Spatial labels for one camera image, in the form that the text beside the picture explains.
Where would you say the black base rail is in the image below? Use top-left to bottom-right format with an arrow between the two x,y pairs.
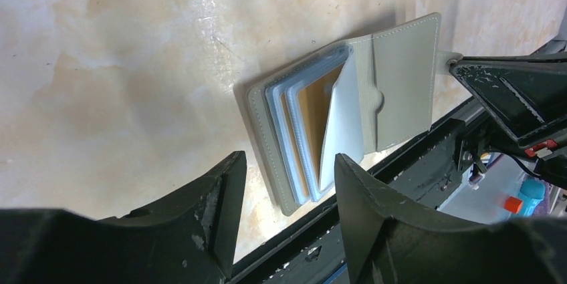
225,96 -> 567,284

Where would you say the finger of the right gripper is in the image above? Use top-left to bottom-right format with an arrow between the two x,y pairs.
449,52 -> 566,147

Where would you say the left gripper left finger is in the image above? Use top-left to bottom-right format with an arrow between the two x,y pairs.
1,151 -> 247,283

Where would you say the gold credit card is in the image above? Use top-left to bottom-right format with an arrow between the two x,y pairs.
279,61 -> 344,202

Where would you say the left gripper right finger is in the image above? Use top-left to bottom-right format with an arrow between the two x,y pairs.
334,154 -> 566,283

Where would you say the grey card holder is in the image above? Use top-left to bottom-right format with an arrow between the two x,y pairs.
247,13 -> 461,216

